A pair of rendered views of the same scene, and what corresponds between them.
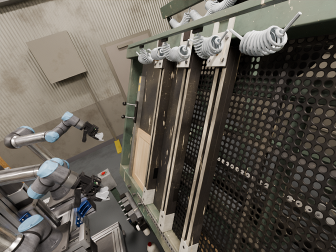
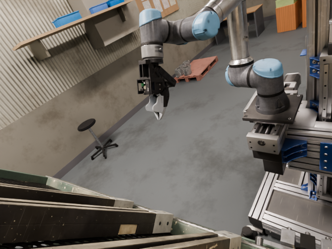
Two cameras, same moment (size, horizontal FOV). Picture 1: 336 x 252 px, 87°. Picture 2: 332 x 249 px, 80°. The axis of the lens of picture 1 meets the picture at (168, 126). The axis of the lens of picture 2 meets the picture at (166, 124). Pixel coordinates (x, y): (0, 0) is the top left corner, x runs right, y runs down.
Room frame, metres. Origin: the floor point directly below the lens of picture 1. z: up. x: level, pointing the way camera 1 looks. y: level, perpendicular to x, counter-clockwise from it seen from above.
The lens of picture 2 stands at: (1.34, 0.17, 1.65)
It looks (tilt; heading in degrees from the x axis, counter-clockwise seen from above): 30 degrees down; 155
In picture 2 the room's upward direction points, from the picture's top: 25 degrees counter-clockwise
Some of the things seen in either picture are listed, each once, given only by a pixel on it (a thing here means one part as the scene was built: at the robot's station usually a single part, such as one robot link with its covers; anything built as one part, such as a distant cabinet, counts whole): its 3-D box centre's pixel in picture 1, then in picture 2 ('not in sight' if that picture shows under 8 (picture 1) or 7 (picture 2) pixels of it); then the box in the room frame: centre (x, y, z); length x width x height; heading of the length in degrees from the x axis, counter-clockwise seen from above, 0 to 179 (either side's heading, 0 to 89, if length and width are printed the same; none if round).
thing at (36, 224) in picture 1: (34, 228); (267, 75); (0.83, 0.97, 1.20); 0.13 x 0.12 x 0.14; 1
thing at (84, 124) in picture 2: not in sight; (95, 138); (-1.82, 0.35, 0.29); 0.49 x 0.47 x 0.59; 109
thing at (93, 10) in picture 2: not in sight; (97, 9); (-2.08, 1.49, 1.92); 0.29 x 0.20 x 0.10; 104
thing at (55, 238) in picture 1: (46, 238); (270, 97); (0.84, 0.97, 1.09); 0.15 x 0.15 x 0.10
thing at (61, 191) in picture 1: (58, 189); not in sight; (1.32, 1.09, 1.09); 0.15 x 0.15 x 0.10
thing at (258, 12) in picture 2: not in sight; (237, 26); (-2.61, 5.31, 0.33); 1.24 x 0.63 x 0.65; 14
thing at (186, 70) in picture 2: not in sight; (195, 65); (-2.33, 3.20, 0.15); 1.06 x 0.73 x 0.30; 104
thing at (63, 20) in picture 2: not in sight; (67, 20); (-1.95, 0.97, 1.93); 0.34 x 0.23 x 0.11; 104
